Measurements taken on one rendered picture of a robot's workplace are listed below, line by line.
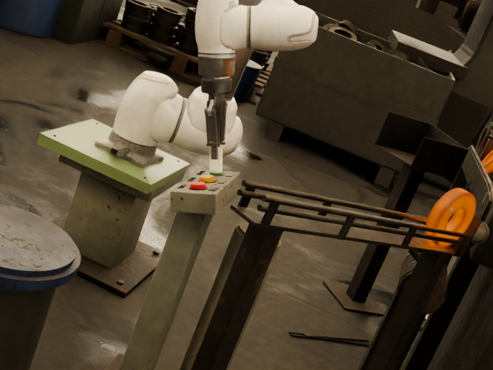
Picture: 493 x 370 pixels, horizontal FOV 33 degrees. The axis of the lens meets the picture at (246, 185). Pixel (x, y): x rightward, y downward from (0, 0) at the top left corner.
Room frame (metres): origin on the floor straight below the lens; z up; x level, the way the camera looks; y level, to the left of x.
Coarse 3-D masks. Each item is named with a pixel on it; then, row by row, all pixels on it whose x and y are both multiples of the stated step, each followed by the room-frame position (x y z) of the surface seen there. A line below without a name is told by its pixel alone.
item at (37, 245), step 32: (0, 224) 1.62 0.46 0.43; (32, 224) 1.68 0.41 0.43; (0, 256) 1.48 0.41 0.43; (32, 256) 1.53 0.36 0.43; (64, 256) 1.58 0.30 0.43; (0, 288) 1.45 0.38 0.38; (32, 288) 1.47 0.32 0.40; (0, 320) 1.47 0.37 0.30; (32, 320) 1.53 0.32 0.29; (0, 352) 1.49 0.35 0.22; (32, 352) 1.57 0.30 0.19
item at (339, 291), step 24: (384, 120) 3.10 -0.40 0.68; (408, 120) 3.14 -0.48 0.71; (384, 144) 3.11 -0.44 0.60; (408, 144) 3.16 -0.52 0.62; (432, 144) 2.89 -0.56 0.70; (456, 144) 3.02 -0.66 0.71; (408, 168) 2.99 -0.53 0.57; (432, 168) 2.91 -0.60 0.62; (456, 168) 2.95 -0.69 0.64; (408, 192) 2.98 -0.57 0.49; (384, 216) 3.00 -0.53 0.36; (360, 264) 3.01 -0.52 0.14; (336, 288) 3.03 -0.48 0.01; (360, 288) 2.97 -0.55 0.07; (360, 312) 2.91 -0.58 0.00; (384, 312) 2.98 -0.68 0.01
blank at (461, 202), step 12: (456, 192) 1.99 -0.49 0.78; (468, 192) 2.00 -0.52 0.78; (444, 204) 1.96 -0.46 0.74; (456, 204) 1.98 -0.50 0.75; (468, 204) 2.01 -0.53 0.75; (432, 216) 1.96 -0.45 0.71; (444, 216) 1.95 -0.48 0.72; (456, 216) 2.04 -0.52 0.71; (468, 216) 2.03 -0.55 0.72; (444, 228) 1.97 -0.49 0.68; (456, 228) 2.02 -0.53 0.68; (432, 240) 1.97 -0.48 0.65
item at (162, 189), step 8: (64, 160) 2.42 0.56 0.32; (72, 160) 2.41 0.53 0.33; (80, 168) 2.41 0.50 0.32; (88, 168) 2.40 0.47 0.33; (96, 176) 2.40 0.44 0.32; (104, 176) 2.39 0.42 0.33; (176, 176) 2.59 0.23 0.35; (112, 184) 2.39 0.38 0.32; (120, 184) 2.38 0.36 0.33; (168, 184) 2.52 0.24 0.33; (128, 192) 2.38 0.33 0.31; (136, 192) 2.38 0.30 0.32; (152, 192) 2.37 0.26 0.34; (160, 192) 2.46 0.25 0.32
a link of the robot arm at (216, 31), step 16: (208, 0) 1.95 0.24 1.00; (224, 0) 1.95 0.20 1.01; (208, 16) 1.94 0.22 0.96; (224, 16) 1.94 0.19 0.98; (240, 16) 1.95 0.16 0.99; (208, 32) 1.94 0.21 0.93; (224, 32) 1.94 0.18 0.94; (240, 32) 1.94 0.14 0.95; (208, 48) 1.94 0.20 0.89; (224, 48) 1.95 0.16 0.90; (240, 48) 1.97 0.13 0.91
